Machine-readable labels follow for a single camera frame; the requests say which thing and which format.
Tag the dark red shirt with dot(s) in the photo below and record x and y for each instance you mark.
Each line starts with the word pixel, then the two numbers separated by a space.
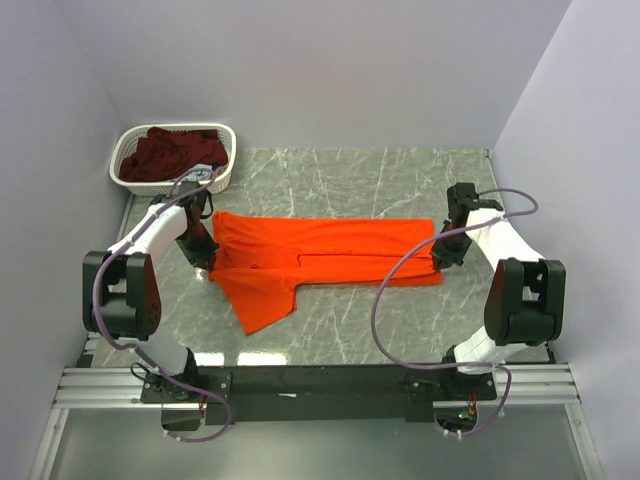
pixel 163 155

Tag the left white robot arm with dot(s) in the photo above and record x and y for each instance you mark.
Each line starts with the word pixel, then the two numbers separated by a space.
pixel 120 294

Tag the white printed shirt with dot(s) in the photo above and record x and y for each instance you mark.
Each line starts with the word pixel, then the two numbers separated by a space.
pixel 201 173

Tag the orange polo shirt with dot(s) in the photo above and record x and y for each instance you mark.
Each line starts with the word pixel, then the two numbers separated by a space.
pixel 261 261

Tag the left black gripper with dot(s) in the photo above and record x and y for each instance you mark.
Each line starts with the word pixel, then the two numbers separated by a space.
pixel 204 257

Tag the aluminium rail frame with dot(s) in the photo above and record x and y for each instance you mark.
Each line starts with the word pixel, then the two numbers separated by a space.
pixel 114 388

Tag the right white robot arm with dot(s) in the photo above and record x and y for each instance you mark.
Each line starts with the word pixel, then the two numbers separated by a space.
pixel 525 302

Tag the white plastic laundry basket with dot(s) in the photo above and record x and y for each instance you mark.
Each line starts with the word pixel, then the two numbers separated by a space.
pixel 127 144

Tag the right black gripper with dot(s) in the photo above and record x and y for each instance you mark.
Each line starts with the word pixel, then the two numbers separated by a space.
pixel 443 258

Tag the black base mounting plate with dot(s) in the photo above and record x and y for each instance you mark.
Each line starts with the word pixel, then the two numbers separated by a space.
pixel 341 392

